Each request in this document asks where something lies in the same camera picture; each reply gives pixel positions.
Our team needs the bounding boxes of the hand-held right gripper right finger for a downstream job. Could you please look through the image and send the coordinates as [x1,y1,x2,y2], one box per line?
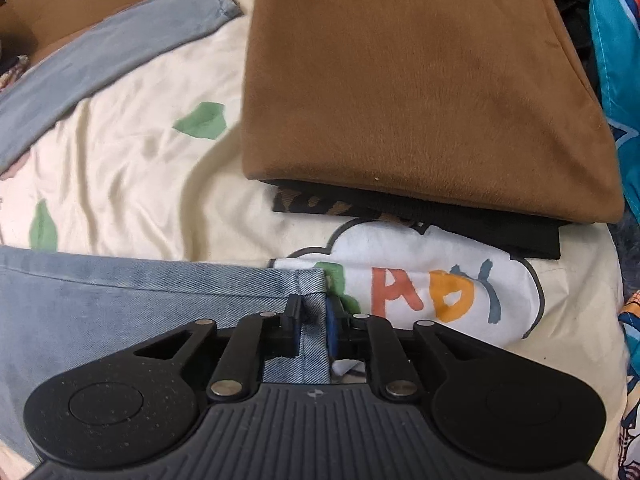
[325,296,501,401]

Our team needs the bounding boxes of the folded brown cloth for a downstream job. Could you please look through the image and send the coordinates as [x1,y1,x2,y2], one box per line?
[241,0,626,225]

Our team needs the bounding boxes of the light blue denim jeans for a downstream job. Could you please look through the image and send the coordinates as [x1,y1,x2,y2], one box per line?
[0,0,331,466]

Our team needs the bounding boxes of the black brown-patterned folded cloth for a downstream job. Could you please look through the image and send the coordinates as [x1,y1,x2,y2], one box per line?
[271,178,563,261]

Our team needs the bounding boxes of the teal cartoon-print blanket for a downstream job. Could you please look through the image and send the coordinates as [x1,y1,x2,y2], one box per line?
[589,0,640,480]

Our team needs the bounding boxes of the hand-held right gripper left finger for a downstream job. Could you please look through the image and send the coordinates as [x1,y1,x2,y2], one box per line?
[134,293,304,401]

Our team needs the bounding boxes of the grey fluffy blanket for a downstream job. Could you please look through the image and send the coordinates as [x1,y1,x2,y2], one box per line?
[607,210,640,302]

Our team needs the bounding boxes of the large cardboard sheet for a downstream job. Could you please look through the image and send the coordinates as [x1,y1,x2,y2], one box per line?
[0,0,189,64]

